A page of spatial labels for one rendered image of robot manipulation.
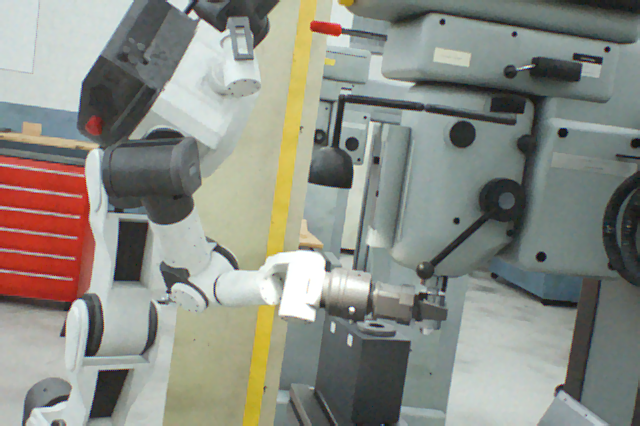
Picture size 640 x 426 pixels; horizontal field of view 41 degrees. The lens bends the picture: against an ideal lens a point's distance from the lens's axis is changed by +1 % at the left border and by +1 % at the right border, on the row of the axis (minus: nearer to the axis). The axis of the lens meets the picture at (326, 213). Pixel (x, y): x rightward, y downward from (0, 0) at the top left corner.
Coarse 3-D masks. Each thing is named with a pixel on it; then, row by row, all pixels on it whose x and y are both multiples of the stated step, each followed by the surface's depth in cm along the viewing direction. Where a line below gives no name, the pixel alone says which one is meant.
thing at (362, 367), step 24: (336, 336) 195; (360, 336) 184; (384, 336) 186; (336, 360) 194; (360, 360) 183; (384, 360) 185; (408, 360) 188; (336, 384) 193; (360, 384) 184; (384, 384) 186; (360, 408) 185; (384, 408) 187
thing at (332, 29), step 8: (312, 24) 149; (320, 24) 149; (328, 24) 149; (336, 24) 150; (320, 32) 150; (328, 32) 150; (336, 32) 150; (344, 32) 151; (352, 32) 151; (360, 32) 151; (368, 32) 152; (384, 40) 152
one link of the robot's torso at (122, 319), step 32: (96, 160) 186; (96, 192) 185; (96, 224) 186; (128, 224) 191; (96, 256) 193; (128, 256) 192; (96, 288) 191; (128, 288) 189; (96, 320) 186; (128, 320) 189; (96, 352) 188; (128, 352) 192
